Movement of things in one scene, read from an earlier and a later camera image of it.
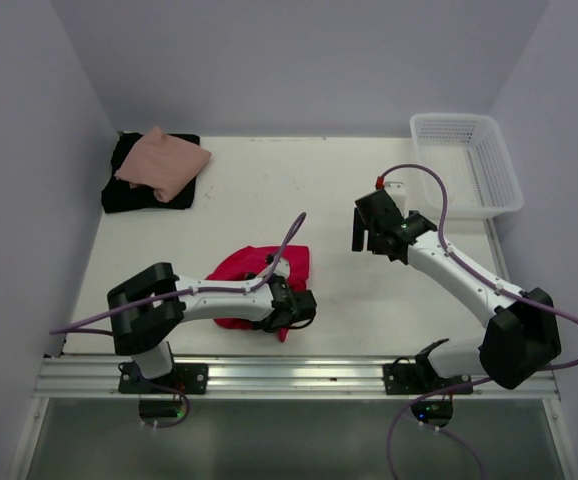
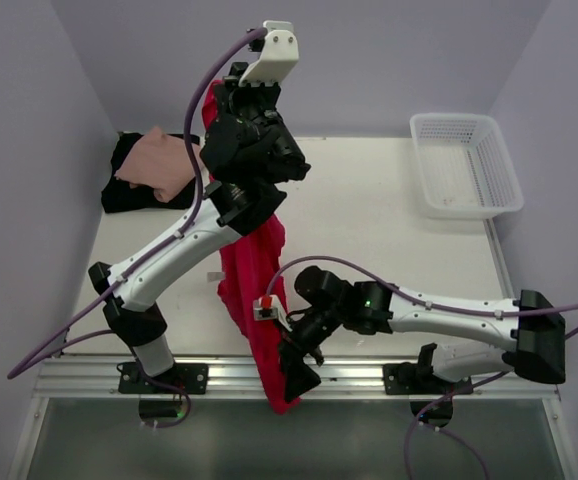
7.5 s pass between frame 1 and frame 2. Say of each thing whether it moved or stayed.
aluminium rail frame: stayed
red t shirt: moved
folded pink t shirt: stayed
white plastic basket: stayed
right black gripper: moved
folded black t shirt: stayed
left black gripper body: moved
